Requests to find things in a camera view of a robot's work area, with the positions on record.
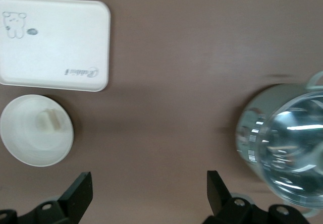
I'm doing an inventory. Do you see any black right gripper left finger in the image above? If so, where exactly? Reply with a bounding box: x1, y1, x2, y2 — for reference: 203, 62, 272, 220
0, 172, 93, 224

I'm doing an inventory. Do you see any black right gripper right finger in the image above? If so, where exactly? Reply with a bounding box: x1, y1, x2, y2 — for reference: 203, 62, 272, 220
201, 170, 309, 224

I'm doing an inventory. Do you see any white tray with bear print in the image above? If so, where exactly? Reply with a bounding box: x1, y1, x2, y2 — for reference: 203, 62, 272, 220
0, 0, 111, 92

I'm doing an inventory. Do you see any white steamed bun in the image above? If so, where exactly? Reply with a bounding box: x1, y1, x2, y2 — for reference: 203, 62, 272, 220
35, 109, 64, 134

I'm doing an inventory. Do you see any round white plate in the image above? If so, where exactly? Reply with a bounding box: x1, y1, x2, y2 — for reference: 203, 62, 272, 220
0, 94, 74, 167

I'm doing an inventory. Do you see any glass pot lid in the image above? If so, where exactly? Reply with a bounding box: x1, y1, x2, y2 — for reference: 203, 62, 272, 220
257, 91, 323, 205

